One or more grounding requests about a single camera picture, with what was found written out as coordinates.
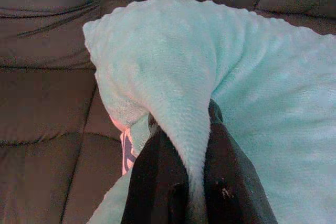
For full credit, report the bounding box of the teal dotted plush pillow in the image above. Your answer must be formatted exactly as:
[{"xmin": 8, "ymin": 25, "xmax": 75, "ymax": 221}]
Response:
[{"xmin": 82, "ymin": 0, "xmax": 336, "ymax": 224}]

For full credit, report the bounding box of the dark green leather sofa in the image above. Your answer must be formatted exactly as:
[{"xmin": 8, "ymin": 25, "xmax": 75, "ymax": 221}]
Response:
[{"xmin": 0, "ymin": 0, "xmax": 336, "ymax": 224}]

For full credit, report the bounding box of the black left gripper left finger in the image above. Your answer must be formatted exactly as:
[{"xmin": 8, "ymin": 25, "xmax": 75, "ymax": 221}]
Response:
[{"xmin": 122, "ymin": 113, "xmax": 191, "ymax": 224}]

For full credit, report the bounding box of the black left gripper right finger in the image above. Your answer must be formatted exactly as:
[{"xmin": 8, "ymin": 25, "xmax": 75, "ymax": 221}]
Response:
[{"xmin": 203, "ymin": 98, "xmax": 279, "ymax": 224}]

